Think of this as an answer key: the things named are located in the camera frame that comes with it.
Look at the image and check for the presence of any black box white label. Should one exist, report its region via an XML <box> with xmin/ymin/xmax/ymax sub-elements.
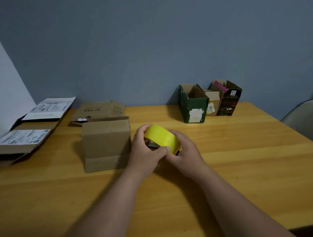
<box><xmin>11</xmin><ymin>97</ymin><xmax>76</xmax><ymax>131</ymax></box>

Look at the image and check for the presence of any person's left forearm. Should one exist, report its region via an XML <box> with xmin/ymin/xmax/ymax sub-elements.
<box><xmin>66</xmin><ymin>167</ymin><xmax>145</xmax><ymax>237</ymax></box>

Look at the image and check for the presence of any green box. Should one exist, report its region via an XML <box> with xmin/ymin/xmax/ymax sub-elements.
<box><xmin>177</xmin><ymin>84</ymin><xmax>210</xmax><ymax>123</ymax></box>

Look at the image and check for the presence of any person's right forearm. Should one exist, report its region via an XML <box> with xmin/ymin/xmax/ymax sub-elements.
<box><xmin>194</xmin><ymin>165</ymin><xmax>296</xmax><ymax>237</ymax></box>

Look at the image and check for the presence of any person's right hand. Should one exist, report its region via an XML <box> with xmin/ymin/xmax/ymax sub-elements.
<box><xmin>165</xmin><ymin>130</ymin><xmax>208</xmax><ymax>179</ymax></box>

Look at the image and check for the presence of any brown carton with label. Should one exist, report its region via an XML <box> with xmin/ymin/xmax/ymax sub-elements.
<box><xmin>81</xmin><ymin>116</ymin><xmax>131</xmax><ymax>173</ymax></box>

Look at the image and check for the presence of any yellow tape roll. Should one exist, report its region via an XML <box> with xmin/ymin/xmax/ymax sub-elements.
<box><xmin>143</xmin><ymin>124</ymin><xmax>183</xmax><ymax>156</ymax></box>

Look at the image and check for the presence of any person's left hand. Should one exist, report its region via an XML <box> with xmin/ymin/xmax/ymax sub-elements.
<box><xmin>126</xmin><ymin>123</ymin><xmax>170</xmax><ymax>180</ymax></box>

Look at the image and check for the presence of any beige chair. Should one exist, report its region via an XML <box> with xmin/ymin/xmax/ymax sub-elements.
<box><xmin>280</xmin><ymin>99</ymin><xmax>313</xmax><ymax>142</ymax></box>

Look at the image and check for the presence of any small brown cardboard box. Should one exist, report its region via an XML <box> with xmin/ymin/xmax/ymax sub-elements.
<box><xmin>204</xmin><ymin>90</ymin><xmax>221</xmax><ymax>117</ymax></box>

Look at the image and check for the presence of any plain brown carton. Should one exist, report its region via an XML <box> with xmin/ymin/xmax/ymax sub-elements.
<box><xmin>69</xmin><ymin>100</ymin><xmax>127</xmax><ymax>126</ymax></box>

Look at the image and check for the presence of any pink and black carton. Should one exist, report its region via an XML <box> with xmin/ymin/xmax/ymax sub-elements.
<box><xmin>210</xmin><ymin>79</ymin><xmax>243</xmax><ymax>117</ymax></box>

